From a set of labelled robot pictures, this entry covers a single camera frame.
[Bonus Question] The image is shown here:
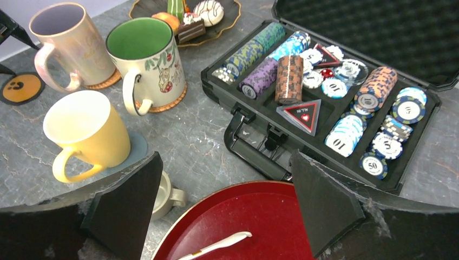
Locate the orange peach bun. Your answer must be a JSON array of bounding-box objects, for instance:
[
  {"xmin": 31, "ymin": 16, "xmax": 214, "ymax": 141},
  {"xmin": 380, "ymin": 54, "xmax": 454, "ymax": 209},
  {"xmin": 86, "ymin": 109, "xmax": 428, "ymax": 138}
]
[{"xmin": 152, "ymin": 12, "xmax": 181, "ymax": 35}]

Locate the orange black coaster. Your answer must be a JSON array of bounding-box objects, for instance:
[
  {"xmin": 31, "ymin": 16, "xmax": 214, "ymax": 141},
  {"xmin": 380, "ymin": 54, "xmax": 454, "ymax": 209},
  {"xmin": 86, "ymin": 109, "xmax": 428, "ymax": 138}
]
[{"xmin": 1, "ymin": 72, "xmax": 45, "ymax": 106}]

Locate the small grey-green cup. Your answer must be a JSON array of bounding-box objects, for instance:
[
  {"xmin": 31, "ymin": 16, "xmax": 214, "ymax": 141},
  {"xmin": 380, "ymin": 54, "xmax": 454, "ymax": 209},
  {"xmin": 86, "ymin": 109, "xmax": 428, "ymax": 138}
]
[{"xmin": 150, "ymin": 171, "xmax": 188, "ymax": 221}]

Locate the black poker chip case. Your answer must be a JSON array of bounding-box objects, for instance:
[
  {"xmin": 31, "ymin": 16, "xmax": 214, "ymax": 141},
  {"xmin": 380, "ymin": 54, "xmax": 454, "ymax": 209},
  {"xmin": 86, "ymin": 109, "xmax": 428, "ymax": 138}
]
[{"xmin": 201, "ymin": 1, "xmax": 458, "ymax": 194}]

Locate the three-tier dessert stand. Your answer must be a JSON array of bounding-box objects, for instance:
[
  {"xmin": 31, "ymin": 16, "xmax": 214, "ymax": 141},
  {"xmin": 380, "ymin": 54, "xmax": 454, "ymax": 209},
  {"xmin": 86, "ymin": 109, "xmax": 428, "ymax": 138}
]
[{"xmin": 128, "ymin": 0, "xmax": 241, "ymax": 48}]

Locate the red round tray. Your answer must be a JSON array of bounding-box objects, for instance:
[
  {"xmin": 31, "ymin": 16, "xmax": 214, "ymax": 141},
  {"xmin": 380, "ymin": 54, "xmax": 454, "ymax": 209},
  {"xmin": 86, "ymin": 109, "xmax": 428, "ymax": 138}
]
[{"xmin": 152, "ymin": 181, "xmax": 313, "ymax": 259}]

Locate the yellow cup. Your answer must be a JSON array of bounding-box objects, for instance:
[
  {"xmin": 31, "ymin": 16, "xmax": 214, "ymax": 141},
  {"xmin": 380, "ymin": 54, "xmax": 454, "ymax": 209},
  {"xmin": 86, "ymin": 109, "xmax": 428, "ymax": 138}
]
[{"xmin": 43, "ymin": 90, "xmax": 131, "ymax": 183}]

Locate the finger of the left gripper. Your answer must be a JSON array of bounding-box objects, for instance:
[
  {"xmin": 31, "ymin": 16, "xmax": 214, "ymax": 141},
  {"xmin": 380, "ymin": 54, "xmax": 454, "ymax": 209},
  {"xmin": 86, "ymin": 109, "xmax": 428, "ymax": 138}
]
[
  {"xmin": 1, "ymin": 10, "xmax": 40, "ymax": 50},
  {"xmin": 0, "ymin": 64, "xmax": 16, "ymax": 76}
]

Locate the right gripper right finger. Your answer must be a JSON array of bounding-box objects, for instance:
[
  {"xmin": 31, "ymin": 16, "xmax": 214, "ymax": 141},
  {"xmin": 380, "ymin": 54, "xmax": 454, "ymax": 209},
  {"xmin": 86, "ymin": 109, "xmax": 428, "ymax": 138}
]
[{"xmin": 290, "ymin": 152, "xmax": 458, "ymax": 259}]

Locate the white striped donut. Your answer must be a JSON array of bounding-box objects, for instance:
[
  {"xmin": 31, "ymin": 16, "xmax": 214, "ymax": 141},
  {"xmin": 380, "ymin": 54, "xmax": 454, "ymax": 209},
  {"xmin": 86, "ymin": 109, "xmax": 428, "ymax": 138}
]
[{"xmin": 193, "ymin": 0, "xmax": 224, "ymax": 27}]

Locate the woven coaster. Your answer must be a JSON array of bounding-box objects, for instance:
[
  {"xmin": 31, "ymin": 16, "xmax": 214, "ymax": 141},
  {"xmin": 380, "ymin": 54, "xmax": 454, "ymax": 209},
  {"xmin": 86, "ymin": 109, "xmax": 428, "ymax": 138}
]
[
  {"xmin": 135, "ymin": 84, "xmax": 188, "ymax": 114},
  {"xmin": 85, "ymin": 69, "xmax": 121, "ymax": 90}
]

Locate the beige purple mug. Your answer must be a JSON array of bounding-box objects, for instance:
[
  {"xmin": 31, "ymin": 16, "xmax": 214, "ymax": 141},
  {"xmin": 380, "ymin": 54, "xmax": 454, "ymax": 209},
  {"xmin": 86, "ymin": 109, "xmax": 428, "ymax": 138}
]
[{"xmin": 29, "ymin": 2, "xmax": 116, "ymax": 93}]

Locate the blue round coaster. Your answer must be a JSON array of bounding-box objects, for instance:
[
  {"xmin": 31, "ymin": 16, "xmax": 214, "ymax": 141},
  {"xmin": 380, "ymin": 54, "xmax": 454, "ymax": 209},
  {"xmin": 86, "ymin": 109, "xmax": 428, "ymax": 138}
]
[{"xmin": 100, "ymin": 131, "xmax": 148, "ymax": 177}]

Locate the green bowl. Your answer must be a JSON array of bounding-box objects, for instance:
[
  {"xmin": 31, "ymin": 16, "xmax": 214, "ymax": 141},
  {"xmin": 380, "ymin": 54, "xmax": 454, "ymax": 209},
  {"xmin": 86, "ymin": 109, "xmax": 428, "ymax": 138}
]
[{"xmin": 106, "ymin": 17, "xmax": 187, "ymax": 116}]

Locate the chocolate cake slice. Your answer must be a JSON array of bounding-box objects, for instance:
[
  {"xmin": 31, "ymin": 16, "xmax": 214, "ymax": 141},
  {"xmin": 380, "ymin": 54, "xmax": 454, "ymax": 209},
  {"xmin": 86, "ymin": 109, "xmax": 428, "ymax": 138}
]
[{"xmin": 176, "ymin": 12, "xmax": 206, "ymax": 44}]

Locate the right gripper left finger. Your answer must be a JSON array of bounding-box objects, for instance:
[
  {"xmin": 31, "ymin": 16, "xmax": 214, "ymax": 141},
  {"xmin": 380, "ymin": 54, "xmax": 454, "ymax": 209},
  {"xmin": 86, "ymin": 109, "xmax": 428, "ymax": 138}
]
[{"xmin": 1, "ymin": 152, "xmax": 163, "ymax": 259}]

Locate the woven coaster front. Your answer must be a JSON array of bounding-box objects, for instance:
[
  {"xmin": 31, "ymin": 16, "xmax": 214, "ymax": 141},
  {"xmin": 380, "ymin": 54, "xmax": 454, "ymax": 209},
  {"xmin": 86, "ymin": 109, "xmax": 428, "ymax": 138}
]
[{"xmin": 135, "ymin": 84, "xmax": 188, "ymax": 114}]

